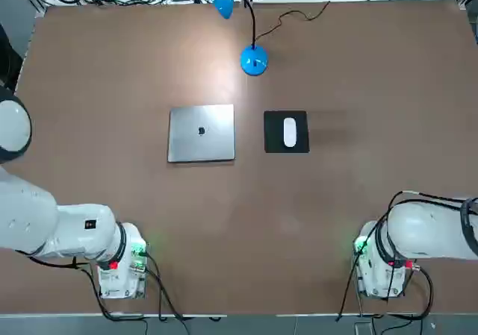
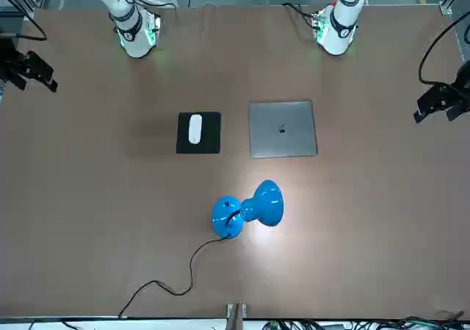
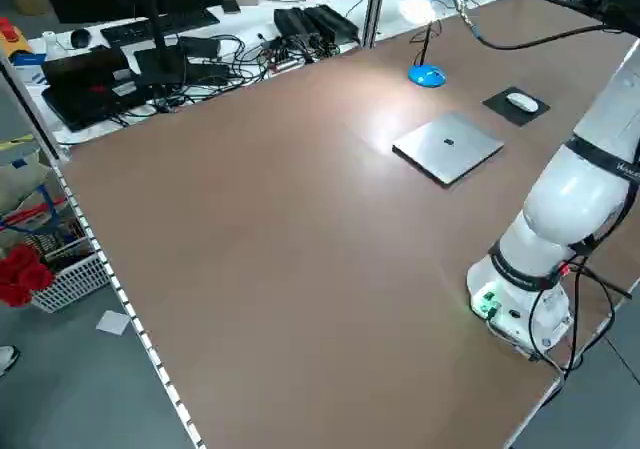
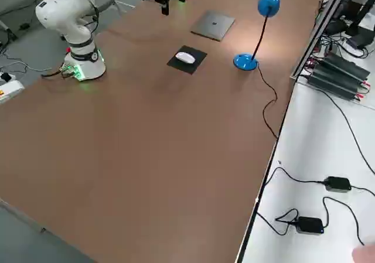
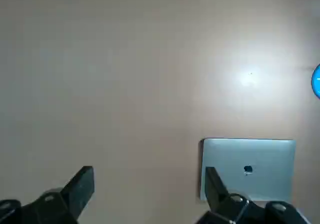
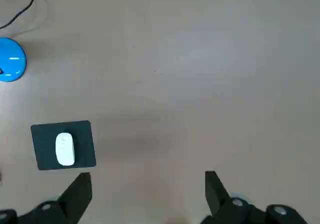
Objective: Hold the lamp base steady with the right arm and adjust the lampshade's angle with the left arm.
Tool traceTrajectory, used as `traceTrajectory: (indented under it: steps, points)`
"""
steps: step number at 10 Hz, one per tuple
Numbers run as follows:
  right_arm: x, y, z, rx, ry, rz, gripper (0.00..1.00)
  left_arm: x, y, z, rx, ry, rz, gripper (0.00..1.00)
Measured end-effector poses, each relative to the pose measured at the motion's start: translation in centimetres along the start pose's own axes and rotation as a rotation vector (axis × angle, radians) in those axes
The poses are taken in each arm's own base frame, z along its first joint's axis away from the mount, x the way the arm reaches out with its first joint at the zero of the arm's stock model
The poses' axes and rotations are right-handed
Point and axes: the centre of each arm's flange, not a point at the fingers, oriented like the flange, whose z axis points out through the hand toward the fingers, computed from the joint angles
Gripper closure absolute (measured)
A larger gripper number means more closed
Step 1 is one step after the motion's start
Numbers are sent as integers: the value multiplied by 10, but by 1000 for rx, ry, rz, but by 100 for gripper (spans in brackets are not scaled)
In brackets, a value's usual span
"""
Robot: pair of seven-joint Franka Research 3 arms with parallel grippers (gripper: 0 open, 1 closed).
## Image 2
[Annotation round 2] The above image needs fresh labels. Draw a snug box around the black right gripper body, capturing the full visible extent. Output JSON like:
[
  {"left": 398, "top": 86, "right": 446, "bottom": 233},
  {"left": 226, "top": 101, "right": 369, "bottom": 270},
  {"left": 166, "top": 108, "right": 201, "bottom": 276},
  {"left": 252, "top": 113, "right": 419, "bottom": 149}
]
[{"left": 0, "top": 33, "right": 29, "bottom": 84}]

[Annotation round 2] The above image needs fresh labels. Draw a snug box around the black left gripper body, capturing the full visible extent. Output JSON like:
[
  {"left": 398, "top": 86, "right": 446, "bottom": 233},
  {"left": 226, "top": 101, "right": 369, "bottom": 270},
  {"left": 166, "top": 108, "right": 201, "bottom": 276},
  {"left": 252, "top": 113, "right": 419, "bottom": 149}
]
[{"left": 439, "top": 60, "right": 470, "bottom": 106}]

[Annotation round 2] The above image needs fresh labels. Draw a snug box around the blue desk lamp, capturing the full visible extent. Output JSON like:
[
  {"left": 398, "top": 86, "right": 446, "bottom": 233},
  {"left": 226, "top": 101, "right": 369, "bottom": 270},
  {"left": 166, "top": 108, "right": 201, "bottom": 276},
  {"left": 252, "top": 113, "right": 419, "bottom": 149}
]
[{"left": 211, "top": 179, "right": 285, "bottom": 240}]

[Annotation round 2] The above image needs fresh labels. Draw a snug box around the silver closed laptop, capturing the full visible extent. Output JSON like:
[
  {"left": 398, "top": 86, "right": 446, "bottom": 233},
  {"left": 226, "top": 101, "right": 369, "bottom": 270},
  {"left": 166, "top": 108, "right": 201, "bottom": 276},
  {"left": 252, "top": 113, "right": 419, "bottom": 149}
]
[{"left": 248, "top": 100, "right": 319, "bottom": 159}]

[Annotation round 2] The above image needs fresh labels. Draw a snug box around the white computer mouse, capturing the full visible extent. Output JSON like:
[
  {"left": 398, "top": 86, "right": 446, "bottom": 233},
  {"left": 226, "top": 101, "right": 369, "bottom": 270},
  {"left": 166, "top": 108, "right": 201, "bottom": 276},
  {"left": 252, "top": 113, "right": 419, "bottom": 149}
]
[{"left": 187, "top": 113, "right": 203, "bottom": 145}]

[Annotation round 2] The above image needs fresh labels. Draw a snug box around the black mouse mat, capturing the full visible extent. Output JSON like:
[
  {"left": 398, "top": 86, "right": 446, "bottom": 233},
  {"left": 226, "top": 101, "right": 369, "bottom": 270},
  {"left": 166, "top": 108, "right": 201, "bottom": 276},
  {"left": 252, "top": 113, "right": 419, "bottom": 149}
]
[{"left": 176, "top": 111, "right": 223, "bottom": 155}]

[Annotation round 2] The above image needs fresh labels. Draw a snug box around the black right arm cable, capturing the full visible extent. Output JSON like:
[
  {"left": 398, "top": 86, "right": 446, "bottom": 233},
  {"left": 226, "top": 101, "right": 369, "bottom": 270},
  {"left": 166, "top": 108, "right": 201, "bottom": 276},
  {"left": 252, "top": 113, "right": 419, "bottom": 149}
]
[{"left": 0, "top": 12, "right": 48, "bottom": 42}]

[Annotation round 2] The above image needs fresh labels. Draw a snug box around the black lamp power cable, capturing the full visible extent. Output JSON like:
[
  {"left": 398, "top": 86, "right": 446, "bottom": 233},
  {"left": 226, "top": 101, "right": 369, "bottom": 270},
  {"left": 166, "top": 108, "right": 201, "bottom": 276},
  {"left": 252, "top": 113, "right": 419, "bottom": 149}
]
[{"left": 117, "top": 236, "right": 229, "bottom": 319}]

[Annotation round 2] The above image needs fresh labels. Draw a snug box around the aluminium post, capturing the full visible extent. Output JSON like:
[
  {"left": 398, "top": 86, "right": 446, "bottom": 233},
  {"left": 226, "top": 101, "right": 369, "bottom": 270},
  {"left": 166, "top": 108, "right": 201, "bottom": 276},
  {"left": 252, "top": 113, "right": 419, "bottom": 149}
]
[{"left": 226, "top": 302, "right": 251, "bottom": 330}]

